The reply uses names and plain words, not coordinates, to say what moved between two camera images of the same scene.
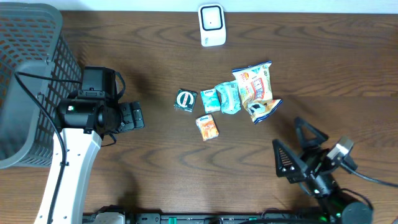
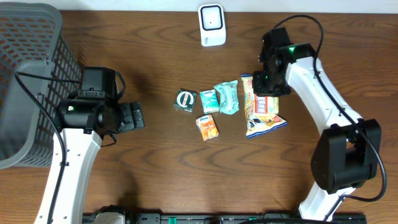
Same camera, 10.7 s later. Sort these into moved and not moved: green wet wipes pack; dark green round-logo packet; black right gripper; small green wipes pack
Moved: black right gripper
Not moved: green wet wipes pack; small green wipes pack; dark green round-logo packet
